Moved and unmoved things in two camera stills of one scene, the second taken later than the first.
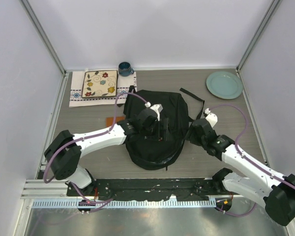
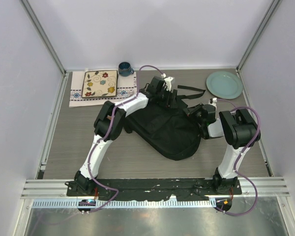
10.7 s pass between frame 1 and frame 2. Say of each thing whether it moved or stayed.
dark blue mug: stayed
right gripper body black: moved
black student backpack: moved
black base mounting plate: stayed
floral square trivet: stayed
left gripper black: moved
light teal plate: stayed
